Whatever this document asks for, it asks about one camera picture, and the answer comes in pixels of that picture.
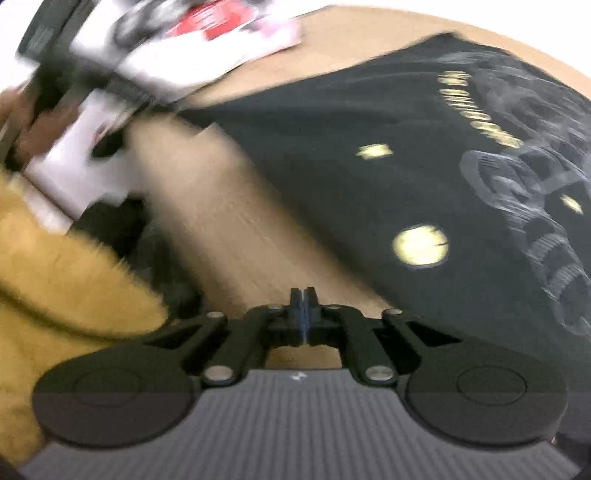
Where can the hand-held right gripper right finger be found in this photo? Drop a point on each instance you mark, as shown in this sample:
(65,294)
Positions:
(312,316)

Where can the person's left hand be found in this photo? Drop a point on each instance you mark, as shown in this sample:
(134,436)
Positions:
(27,131)

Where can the person's left forearm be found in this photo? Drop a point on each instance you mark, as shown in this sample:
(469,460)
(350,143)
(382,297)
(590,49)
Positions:
(55,300)

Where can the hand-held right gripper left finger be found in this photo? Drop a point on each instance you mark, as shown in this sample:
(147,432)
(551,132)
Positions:
(295,316)

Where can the black printed T-shirt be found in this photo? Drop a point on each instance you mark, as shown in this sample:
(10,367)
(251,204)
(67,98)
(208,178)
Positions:
(369,207)

